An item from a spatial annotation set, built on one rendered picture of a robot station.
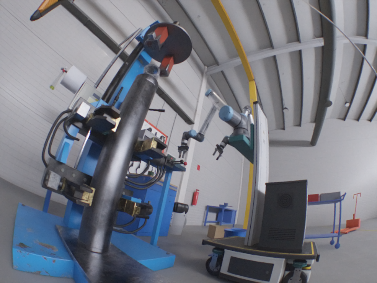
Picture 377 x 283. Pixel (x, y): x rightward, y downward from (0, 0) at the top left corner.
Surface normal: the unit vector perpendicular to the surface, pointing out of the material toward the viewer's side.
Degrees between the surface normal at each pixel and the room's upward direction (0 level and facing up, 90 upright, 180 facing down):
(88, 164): 90
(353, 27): 173
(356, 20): 173
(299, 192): 90
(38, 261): 90
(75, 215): 90
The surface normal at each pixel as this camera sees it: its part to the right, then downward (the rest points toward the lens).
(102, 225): 0.70, -0.18
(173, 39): -0.19, 0.89
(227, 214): -0.52, -0.44
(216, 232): 0.19, -0.38
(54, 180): 0.84, -0.07
